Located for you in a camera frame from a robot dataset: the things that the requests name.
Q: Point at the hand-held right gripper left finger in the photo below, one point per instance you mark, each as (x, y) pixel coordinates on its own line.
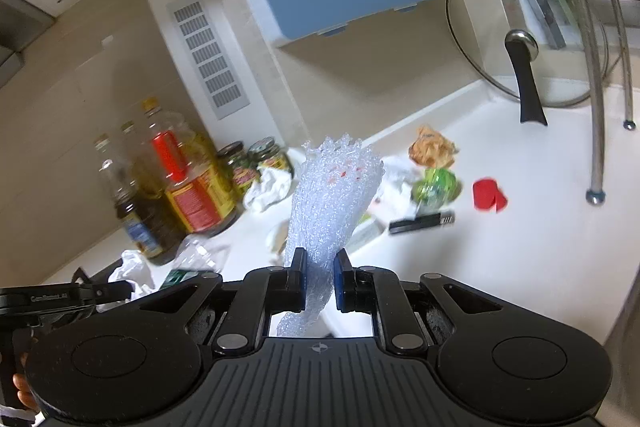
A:
(300, 279)

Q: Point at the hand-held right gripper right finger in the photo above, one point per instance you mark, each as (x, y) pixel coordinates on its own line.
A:
(342, 281)

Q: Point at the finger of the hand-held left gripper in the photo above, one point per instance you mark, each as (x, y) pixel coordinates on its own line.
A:
(107, 294)

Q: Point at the white cardboard medicine box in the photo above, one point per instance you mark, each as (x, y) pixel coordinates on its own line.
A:
(367, 232)

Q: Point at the white foam fruit net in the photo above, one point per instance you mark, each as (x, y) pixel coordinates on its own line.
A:
(325, 207)

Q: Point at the white printed paper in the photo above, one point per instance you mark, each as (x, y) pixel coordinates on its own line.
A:
(400, 187)

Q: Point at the person's left hand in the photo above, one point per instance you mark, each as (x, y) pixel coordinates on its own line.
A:
(24, 389)

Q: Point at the black glass gas stove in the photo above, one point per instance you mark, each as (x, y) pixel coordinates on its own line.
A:
(82, 276)

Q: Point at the crumpled white tissue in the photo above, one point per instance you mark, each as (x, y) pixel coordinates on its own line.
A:
(267, 192)
(132, 272)

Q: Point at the blue label oil bottle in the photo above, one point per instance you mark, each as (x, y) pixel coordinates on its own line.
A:
(145, 227)

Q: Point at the black flat stick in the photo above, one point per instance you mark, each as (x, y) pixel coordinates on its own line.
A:
(420, 223)

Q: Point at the crushed clear plastic bottle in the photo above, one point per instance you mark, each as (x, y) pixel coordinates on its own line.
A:
(200, 252)

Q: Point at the glass jar patterned lid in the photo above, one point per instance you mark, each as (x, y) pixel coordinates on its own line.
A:
(272, 159)

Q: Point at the glass jar dark lid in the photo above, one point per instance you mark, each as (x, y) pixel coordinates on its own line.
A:
(237, 172)

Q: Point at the crumpled green wrapper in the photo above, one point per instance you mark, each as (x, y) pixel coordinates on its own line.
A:
(435, 187)

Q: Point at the yellow oil bottle behind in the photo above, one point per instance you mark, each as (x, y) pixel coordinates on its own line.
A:
(135, 157)

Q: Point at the crumpled brown paper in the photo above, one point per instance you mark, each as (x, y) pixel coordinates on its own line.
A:
(432, 147)

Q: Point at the red plastic piece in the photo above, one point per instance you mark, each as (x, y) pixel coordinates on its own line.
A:
(485, 194)

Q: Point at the grey range hood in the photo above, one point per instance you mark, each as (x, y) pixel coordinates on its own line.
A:
(20, 37)

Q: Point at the glass pot lid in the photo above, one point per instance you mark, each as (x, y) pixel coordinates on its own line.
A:
(527, 82)

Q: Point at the metal dish rack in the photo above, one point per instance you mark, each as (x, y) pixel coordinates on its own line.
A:
(597, 132)

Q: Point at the white wall vent grille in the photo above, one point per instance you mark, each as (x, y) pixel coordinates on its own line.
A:
(210, 57)

